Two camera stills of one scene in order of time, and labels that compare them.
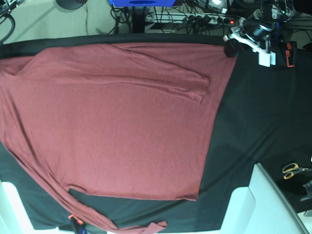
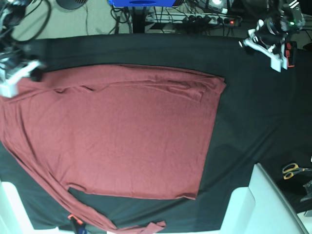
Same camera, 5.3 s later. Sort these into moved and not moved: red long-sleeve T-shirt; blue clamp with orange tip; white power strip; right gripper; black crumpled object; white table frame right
Moved: right gripper; red long-sleeve T-shirt
Not moved: black crumpled object; blue clamp with orange tip; white table frame right; white power strip
